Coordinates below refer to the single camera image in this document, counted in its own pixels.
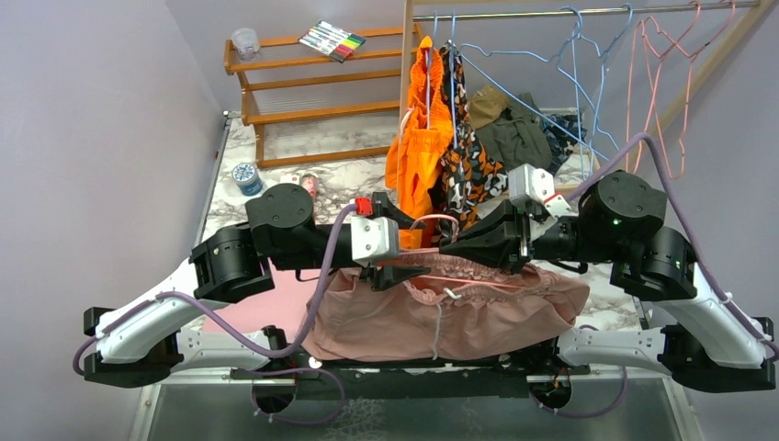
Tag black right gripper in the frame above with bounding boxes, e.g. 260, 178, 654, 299
440, 198, 623, 276

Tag pink wire hanger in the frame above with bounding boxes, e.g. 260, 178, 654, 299
626, 1, 739, 180
401, 214, 520, 289

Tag camouflage orange black shorts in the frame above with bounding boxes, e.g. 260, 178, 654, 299
430, 44, 508, 230

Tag pink shorts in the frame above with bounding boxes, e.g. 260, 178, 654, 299
302, 254, 590, 362

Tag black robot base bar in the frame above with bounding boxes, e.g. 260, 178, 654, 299
230, 340, 590, 404

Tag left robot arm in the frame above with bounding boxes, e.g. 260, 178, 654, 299
72, 183, 420, 389

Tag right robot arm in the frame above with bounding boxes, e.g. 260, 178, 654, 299
441, 171, 777, 393

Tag blue hanger holding shorts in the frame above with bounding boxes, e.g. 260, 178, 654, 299
446, 16, 458, 149

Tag pink floral bottle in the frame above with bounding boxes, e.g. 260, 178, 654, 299
299, 174, 318, 199

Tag olive green garment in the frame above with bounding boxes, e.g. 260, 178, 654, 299
475, 98, 552, 170

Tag white rectangular box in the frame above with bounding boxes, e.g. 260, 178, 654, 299
279, 174, 300, 185

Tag pink clipboard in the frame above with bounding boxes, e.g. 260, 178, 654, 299
216, 267, 320, 341

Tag tan folded garment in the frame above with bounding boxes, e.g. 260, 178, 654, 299
469, 85, 510, 130

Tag wooden shelf rack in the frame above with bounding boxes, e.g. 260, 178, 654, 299
223, 27, 402, 168

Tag marker pen set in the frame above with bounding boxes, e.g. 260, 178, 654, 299
298, 20, 366, 63

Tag clear plastic cup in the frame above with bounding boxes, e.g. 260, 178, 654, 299
231, 28, 261, 62

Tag metal hanging rod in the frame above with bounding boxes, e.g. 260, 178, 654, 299
412, 1, 762, 22

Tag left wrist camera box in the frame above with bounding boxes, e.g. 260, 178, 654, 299
350, 198, 400, 267

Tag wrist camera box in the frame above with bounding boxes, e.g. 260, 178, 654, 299
507, 164, 574, 241
350, 198, 400, 267

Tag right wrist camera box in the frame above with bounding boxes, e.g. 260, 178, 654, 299
507, 164, 574, 241

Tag blue wire hanger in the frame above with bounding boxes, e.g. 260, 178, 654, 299
459, 15, 633, 178

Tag wooden clothes rack frame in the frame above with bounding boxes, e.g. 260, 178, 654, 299
400, 1, 773, 116

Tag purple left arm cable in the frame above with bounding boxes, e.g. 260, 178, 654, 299
72, 202, 360, 378

